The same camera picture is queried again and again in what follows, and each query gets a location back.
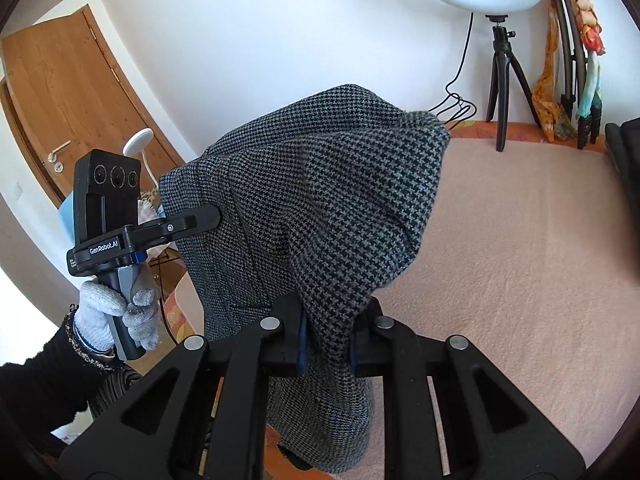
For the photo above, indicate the grey houndstooth pants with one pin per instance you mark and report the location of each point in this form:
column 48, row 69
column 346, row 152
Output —
column 327, row 198

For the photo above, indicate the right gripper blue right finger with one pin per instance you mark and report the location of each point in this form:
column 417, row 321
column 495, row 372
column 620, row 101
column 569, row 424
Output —
column 352, row 352

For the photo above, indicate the left gloved hand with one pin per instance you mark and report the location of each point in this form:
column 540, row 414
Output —
column 138, row 312

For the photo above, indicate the grey folded tripod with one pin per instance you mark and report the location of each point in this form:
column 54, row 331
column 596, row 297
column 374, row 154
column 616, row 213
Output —
column 582, row 47

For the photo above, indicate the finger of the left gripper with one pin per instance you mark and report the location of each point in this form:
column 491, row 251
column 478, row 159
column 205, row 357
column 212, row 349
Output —
column 192, row 222

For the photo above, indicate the orange patterned scarf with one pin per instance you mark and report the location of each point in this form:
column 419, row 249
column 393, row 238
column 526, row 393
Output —
column 550, row 85

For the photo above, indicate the left forearm black sleeve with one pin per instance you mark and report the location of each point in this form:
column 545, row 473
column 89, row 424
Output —
column 50, row 389

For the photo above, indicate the black mini tripod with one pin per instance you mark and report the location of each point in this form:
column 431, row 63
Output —
column 503, row 64

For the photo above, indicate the white lamp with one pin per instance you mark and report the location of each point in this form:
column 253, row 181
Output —
column 136, row 146

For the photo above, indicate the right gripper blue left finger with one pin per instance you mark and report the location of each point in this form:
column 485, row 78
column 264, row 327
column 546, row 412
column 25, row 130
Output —
column 301, row 360

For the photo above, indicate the black camera box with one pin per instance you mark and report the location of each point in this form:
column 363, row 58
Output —
column 106, row 193

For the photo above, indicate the wooden door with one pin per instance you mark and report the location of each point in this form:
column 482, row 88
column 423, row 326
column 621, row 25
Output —
column 65, row 94

